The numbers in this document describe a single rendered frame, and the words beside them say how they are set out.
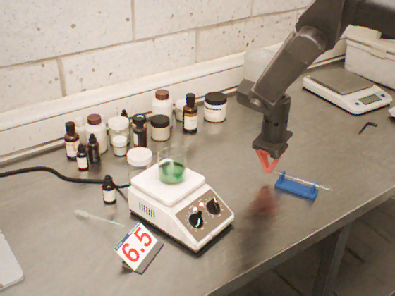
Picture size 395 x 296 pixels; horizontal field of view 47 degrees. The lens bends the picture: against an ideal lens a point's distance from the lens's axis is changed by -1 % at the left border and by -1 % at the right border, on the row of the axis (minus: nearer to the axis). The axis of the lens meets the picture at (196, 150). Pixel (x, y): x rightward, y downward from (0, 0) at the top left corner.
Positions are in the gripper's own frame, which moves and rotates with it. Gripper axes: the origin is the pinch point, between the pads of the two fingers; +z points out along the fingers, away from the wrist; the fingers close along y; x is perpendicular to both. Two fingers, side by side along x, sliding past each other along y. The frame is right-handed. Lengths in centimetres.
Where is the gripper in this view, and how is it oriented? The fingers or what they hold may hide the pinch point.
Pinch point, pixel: (268, 169)
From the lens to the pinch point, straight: 113.0
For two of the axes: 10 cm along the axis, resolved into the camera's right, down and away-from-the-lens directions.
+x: 8.7, 2.9, -4.0
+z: -0.3, 8.4, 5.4
